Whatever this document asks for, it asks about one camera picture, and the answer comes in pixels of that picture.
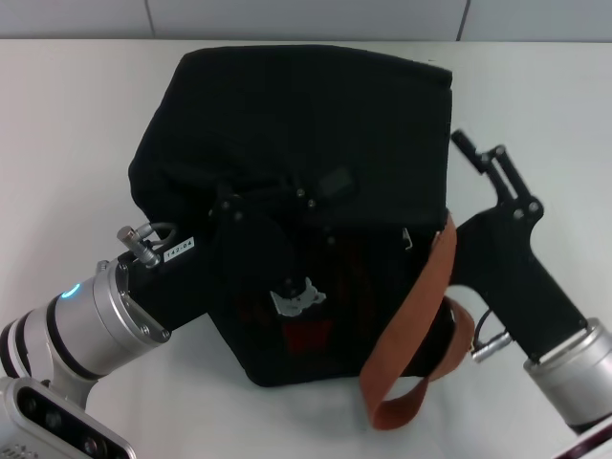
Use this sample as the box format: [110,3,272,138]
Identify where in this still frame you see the right gripper cable metal plug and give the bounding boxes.
[470,308,513,365]

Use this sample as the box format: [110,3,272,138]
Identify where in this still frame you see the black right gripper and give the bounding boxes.
[444,127,589,363]

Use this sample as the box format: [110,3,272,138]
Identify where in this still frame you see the black food bag brown handles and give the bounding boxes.
[127,45,477,418]

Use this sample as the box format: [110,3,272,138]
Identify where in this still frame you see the gripper cable metal plug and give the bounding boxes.
[470,308,513,365]
[117,220,179,263]

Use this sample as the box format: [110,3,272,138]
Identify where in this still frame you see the left gripper cable metal plug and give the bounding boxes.
[117,220,179,263]

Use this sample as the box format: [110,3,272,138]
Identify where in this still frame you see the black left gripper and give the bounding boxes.
[126,193,340,334]

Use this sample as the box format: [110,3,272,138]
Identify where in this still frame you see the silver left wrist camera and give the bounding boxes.
[0,375,138,459]

